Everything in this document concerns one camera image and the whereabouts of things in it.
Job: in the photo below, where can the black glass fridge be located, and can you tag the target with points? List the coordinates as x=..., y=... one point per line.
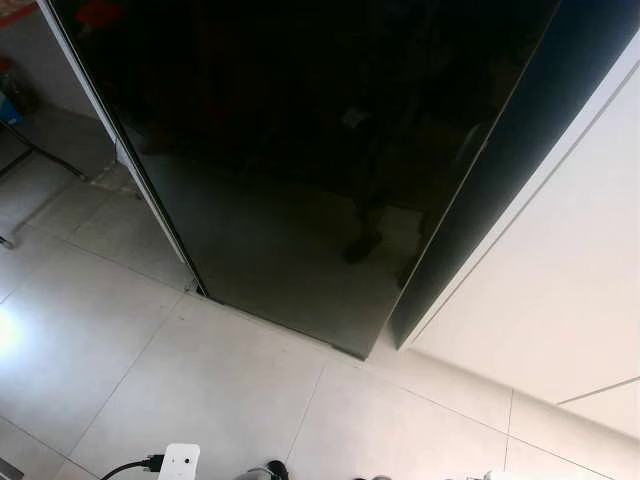
x=300, y=120

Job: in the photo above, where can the grey robot left leg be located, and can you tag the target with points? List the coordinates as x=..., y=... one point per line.
x=275, y=471

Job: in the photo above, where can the black metal furniture leg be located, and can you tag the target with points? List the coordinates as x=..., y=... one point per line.
x=50, y=160

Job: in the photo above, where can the blue plastic item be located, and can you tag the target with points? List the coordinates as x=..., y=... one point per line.
x=8, y=100

